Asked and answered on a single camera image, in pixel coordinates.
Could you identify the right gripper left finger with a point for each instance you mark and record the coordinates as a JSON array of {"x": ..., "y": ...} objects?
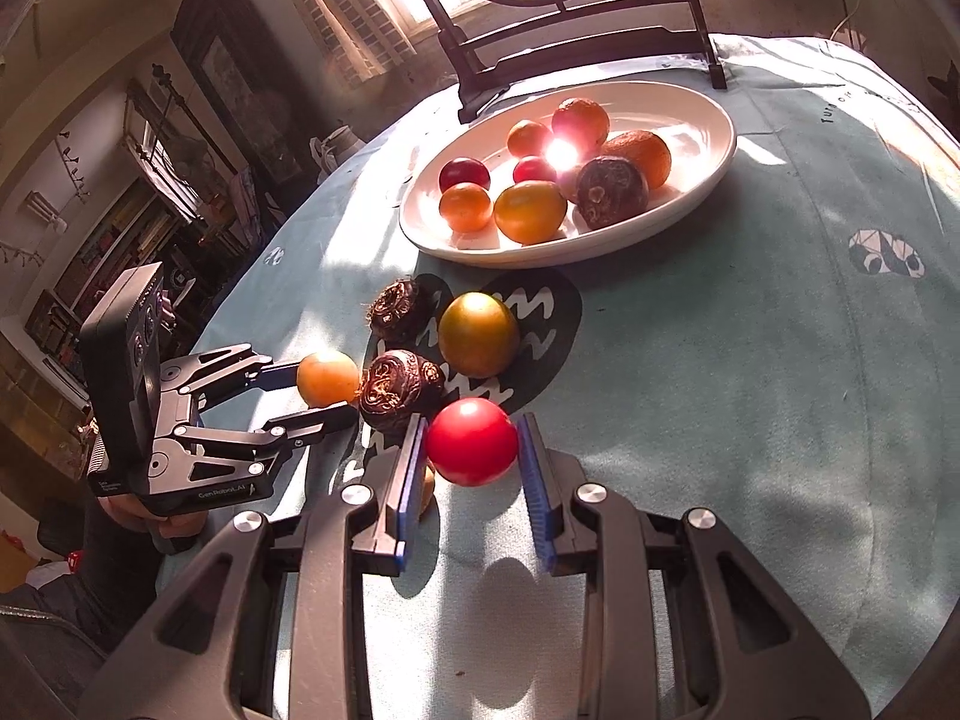
[{"x": 208, "y": 647}]

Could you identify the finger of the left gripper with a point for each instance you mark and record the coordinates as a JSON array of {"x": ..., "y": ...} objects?
[
  {"x": 225, "y": 452},
  {"x": 193, "y": 383}
]

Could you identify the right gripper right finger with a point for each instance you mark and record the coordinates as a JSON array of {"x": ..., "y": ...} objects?
[{"x": 740, "y": 646}]

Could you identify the orange small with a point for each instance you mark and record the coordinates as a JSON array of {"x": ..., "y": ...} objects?
[{"x": 528, "y": 139}]

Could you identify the dark passion fruit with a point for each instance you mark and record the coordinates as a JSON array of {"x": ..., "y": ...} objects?
[{"x": 610, "y": 190}]

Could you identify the large orange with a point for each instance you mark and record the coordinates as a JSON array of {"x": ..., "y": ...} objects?
[{"x": 583, "y": 123}]

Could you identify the large mandarin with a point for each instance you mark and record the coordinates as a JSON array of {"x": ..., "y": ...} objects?
[{"x": 646, "y": 151}]

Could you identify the left hand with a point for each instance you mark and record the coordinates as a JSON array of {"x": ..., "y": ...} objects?
[{"x": 129, "y": 512}]

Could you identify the yellow orange left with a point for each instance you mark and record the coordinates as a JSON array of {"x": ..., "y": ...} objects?
[{"x": 324, "y": 379}]

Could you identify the dark wrinkled fruit front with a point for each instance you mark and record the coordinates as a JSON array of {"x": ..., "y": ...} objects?
[{"x": 398, "y": 384}]

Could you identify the dark wrinkled fruit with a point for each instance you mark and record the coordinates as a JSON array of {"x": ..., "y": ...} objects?
[
  {"x": 400, "y": 311},
  {"x": 398, "y": 384}
]

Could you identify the small tan fruit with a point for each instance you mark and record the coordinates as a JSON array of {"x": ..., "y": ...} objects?
[{"x": 427, "y": 490}]

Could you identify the dark wrinkled fruit back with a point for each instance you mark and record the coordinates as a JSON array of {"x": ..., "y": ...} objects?
[{"x": 400, "y": 311}]

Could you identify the red tomato front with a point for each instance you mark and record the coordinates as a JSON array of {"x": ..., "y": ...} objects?
[{"x": 472, "y": 442}]

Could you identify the red tomato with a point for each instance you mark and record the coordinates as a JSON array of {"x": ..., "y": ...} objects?
[
  {"x": 464, "y": 171},
  {"x": 533, "y": 168},
  {"x": 472, "y": 442}
]

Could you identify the yellow-green round fruit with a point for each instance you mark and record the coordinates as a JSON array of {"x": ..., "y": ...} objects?
[{"x": 478, "y": 335}]

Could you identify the white jug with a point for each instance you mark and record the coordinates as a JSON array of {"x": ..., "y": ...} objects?
[{"x": 332, "y": 151}]

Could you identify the black patterned coaster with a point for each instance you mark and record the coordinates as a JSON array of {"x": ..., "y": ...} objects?
[{"x": 548, "y": 308}]

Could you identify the red tomato far left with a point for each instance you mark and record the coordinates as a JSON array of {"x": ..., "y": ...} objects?
[{"x": 464, "y": 171}]

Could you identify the left checkered curtain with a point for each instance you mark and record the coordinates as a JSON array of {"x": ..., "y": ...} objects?
[{"x": 365, "y": 38}]

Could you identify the red tomato back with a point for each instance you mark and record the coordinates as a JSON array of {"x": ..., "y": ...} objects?
[{"x": 533, "y": 168}]

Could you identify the round painted screen stand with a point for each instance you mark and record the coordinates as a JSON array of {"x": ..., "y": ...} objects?
[{"x": 481, "y": 84}]

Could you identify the black camera box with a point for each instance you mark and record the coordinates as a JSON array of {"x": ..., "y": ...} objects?
[{"x": 120, "y": 348}]

